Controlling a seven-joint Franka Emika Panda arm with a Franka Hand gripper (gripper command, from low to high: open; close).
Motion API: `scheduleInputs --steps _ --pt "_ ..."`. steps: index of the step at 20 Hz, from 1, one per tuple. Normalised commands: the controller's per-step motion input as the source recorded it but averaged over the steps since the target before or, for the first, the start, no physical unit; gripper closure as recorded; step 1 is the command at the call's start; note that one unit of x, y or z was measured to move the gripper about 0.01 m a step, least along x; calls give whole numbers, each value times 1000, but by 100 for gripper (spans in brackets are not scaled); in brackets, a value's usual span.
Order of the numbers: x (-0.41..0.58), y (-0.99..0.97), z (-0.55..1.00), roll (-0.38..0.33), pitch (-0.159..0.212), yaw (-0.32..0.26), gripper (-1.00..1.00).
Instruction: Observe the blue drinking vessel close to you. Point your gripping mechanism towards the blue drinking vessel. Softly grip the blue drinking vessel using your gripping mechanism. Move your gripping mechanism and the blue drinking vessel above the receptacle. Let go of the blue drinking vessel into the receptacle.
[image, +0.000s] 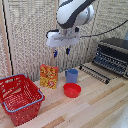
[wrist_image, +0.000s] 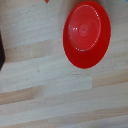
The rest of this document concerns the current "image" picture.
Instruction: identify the red shopping basket blue rim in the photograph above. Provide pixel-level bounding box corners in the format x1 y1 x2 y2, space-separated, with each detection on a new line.
0 73 46 128

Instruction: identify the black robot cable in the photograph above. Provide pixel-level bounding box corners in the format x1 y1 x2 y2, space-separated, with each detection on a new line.
80 18 128 38

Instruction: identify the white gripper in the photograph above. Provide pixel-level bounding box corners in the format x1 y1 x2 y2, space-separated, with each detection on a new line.
45 27 81 59

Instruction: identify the blue plastic cup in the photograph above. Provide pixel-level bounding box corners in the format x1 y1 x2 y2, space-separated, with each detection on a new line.
64 68 79 84

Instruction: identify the red plastic bowl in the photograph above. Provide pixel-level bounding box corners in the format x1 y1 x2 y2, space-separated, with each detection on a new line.
63 82 82 99

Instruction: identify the red and yellow snack box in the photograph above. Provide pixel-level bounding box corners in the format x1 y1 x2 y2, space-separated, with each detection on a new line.
39 63 60 90

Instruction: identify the black oven rack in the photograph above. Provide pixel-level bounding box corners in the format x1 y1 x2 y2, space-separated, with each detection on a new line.
78 63 112 85

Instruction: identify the black toaster oven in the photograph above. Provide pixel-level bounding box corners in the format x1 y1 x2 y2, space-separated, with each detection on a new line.
92 37 128 80

